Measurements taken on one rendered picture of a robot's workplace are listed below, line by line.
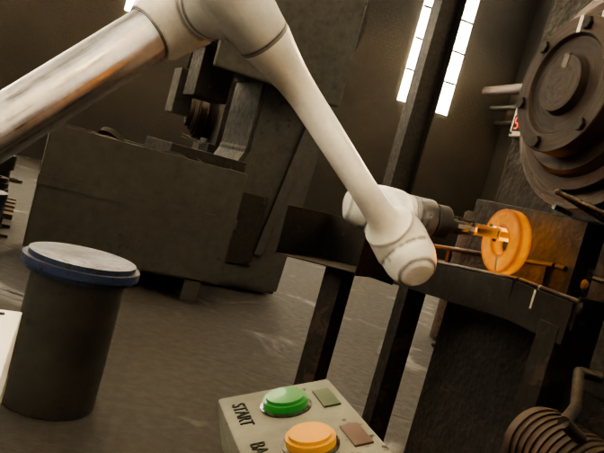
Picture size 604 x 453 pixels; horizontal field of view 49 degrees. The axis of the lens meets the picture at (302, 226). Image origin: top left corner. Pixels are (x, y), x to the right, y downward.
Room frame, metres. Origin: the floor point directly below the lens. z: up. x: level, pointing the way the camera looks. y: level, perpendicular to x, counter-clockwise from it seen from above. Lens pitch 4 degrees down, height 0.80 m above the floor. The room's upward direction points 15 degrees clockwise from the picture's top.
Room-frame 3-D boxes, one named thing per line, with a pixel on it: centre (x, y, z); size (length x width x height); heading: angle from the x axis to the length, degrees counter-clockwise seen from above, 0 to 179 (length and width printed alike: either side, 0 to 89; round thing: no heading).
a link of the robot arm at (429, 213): (1.50, -0.25, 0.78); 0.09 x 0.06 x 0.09; 18
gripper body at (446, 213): (1.52, -0.32, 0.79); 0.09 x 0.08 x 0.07; 108
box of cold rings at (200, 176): (3.78, 0.98, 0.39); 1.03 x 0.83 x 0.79; 112
